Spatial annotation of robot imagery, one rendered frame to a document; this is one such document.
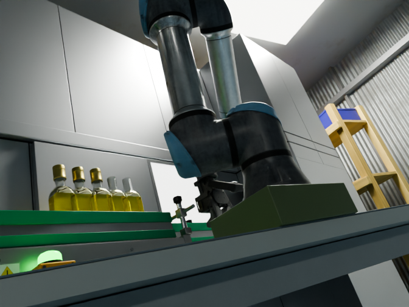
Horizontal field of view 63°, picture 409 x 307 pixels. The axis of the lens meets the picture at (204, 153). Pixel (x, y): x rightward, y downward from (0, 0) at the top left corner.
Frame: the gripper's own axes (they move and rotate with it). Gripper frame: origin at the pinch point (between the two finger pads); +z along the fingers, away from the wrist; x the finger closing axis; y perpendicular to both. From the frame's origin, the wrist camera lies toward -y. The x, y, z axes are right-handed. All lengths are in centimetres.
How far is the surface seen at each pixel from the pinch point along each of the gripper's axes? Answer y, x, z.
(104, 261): -27, 63, 12
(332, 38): -28, -244, -193
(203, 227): 17.7, -9.6, -7.5
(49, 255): 3, 55, 3
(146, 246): 7.3, 27.5, 1.0
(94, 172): 21.4, 30.1, -27.6
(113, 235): 9.3, 35.7, -3.0
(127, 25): 72, -55, -193
